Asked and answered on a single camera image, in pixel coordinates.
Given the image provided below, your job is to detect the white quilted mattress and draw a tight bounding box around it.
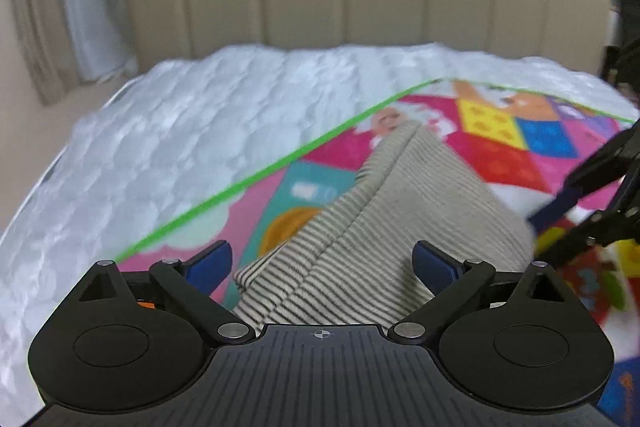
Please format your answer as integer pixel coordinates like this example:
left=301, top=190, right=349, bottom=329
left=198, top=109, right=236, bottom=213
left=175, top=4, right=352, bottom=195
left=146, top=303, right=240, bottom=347
left=1, top=44, right=639, bottom=426

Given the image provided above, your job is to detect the colourful cartoon play mat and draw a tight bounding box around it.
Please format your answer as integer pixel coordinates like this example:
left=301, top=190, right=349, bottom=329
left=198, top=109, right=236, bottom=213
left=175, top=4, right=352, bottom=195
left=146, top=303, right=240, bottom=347
left=106, top=81, right=639, bottom=426

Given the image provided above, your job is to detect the beige striped knit garment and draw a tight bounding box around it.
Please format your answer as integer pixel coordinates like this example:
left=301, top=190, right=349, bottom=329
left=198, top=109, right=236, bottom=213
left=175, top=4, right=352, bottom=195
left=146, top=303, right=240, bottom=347
left=233, top=121, right=534, bottom=331

